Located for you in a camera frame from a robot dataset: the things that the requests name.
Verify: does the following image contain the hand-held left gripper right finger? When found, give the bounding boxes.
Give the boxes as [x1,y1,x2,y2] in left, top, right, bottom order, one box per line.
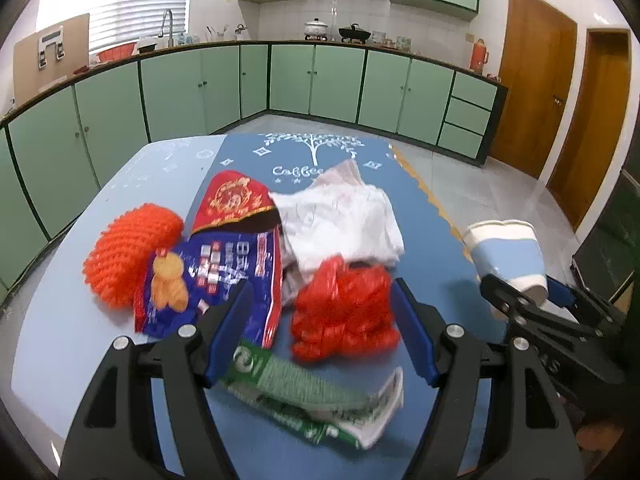
[392,277,583,480]

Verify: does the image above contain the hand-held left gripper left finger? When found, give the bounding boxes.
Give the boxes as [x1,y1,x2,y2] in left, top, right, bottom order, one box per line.
[60,280,256,480]

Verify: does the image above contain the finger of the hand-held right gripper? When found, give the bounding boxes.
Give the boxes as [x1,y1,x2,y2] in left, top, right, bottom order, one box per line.
[479,274,621,342]
[544,280,627,327]

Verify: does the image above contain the blue and white paper cup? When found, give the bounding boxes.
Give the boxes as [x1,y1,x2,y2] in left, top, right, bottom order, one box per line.
[465,219,548,306]

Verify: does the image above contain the red foam fruit net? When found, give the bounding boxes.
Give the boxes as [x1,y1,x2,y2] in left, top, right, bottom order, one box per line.
[290,255,402,363]

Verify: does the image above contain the blue snack packet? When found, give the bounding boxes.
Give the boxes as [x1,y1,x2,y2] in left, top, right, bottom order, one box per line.
[132,227,284,350]

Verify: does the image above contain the green wrapper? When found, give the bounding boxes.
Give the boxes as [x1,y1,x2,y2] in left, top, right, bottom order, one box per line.
[220,340,406,451]

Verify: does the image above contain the white plastic bag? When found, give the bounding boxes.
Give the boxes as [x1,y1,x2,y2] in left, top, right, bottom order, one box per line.
[267,159,406,307]

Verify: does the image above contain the wooden table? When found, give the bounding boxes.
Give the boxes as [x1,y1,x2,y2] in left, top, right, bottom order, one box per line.
[389,141,473,258]

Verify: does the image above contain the red foil packet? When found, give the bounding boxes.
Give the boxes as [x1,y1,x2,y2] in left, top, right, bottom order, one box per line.
[190,170,281,238]

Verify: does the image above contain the orange foam fruit net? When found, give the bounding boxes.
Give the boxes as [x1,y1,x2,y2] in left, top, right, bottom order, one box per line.
[82,202,186,309]

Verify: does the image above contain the wooden door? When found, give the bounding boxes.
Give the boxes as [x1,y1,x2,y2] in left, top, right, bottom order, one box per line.
[487,0,579,181]
[547,27,632,233]

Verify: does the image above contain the light blue table mat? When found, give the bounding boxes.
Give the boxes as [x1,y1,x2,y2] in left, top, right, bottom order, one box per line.
[10,135,228,480]

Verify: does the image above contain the blue printed table mat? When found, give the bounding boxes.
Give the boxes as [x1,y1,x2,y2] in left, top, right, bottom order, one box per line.
[150,132,506,480]

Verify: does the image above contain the red thermos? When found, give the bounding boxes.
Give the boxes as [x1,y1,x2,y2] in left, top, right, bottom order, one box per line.
[469,37,490,74]

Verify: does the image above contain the green lower kitchen cabinets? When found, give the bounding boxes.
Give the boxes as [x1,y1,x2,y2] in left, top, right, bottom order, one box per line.
[0,41,509,307]

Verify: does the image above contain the red basin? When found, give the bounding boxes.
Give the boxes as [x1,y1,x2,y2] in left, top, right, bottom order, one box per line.
[96,45,136,64]

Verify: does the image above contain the black wok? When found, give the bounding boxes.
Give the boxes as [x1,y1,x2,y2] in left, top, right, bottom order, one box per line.
[338,23,373,44]

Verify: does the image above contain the white pot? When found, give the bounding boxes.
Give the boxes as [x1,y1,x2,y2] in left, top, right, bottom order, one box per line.
[303,18,331,41]

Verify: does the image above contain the metal faucet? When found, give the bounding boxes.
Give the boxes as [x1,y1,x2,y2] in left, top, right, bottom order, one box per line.
[159,9,176,49]

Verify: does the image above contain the brown cardboard board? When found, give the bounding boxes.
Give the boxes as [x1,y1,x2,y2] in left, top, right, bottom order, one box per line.
[12,13,91,109]

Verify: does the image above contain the white window blinds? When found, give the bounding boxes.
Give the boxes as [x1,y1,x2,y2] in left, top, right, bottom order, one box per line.
[37,0,193,56]

